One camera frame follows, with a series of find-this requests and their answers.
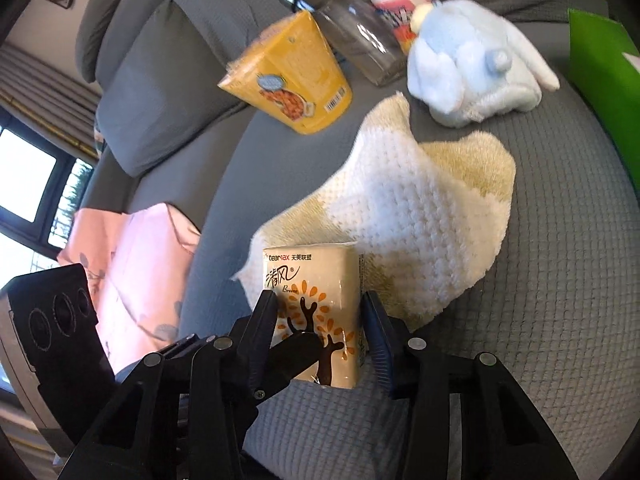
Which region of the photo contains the beige tree tissue pack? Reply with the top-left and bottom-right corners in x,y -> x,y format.
262,243 -> 364,389

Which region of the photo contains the white plush toy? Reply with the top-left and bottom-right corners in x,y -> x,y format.
407,0 -> 560,128

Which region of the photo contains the pink garment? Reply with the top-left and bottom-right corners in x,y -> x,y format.
58,203 -> 201,372

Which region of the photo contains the white cream knitted cloth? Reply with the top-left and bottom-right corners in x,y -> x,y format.
234,92 -> 516,330

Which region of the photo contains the window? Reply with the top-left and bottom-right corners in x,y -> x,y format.
0,110 -> 93,283

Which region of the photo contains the grey fabric sofa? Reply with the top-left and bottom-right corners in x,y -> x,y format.
76,0 -> 639,479

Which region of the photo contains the grey striped curtain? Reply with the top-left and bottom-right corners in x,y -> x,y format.
1,44 -> 100,165

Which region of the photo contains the clear bottle steel cap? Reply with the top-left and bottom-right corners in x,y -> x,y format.
280,0 -> 406,87

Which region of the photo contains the green cardboard box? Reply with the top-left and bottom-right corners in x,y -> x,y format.
568,9 -> 639,185

